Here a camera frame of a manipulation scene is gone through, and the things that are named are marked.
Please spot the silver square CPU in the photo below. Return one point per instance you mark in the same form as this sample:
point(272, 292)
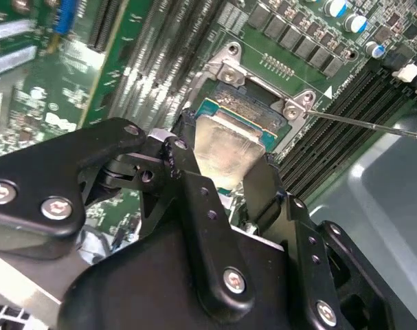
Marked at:
point(228, 151)

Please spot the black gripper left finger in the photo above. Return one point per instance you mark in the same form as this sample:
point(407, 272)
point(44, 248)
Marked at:
point(40, 172)

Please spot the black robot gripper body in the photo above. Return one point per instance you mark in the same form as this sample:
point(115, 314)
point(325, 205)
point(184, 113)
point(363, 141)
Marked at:
point(143, 292)

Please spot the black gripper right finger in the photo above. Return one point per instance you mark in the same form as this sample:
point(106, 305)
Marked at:
point(318, 275)

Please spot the thin metal locking lever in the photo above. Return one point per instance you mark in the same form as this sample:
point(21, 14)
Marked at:
point(359, 122)

